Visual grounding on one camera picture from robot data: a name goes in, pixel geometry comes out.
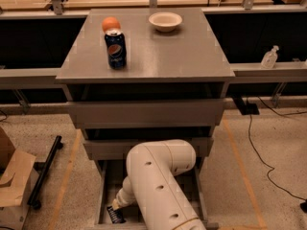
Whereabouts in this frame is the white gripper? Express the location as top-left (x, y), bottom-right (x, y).
top-left (112, 177), bottom-right (136, 210)

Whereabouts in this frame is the dark blue rxbar wrapper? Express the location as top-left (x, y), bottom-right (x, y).
top-left (106, 206), bottom-right (126, 224)

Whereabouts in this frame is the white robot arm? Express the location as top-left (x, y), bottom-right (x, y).
top-left (112, 140), bottom-right (206, 230)

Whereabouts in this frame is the grey open bottom drawer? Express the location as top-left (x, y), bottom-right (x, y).
top-left (84, 160), bottom-right (219, 230)

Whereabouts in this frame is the grey middle drawer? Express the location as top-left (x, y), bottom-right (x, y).
top-left (83, 137), bottom-right (214, 160)

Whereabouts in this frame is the grey top drawer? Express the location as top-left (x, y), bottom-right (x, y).
top-left (67, 100), bottom-right (224, 128)

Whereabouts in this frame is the grey drawer cabinet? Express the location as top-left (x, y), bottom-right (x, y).
top-left (57, 8), bottom-right (234, 230)

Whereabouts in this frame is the black metal bar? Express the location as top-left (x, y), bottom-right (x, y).
top-left (27, 136), bottom-right (63, 210)

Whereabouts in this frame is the brown cardboard box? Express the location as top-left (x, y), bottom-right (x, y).
top-left (0, 128), bottom-right (37, 230)

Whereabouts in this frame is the blue pepsi can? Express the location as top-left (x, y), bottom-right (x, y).
top-left (105, 28), bottom-right (127, 70)

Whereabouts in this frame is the orange fruit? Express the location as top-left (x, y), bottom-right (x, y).
top-left (102, 16), bottom-right (121, 33)

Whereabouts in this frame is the white bowl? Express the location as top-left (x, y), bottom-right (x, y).
top-left (149, 12), bottom-right (182, 33)

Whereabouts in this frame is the clear sanitizer bottle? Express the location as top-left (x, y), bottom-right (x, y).
top-left (261, 45), bottom-right (279, 69)

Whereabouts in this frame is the grey metal rail frame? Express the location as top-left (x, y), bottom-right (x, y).
top-left (0, 8), bottom-right (307, 89)

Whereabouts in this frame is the black floor cable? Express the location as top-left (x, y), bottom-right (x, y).
top-left (246, 96), bottom-right (307, 215)

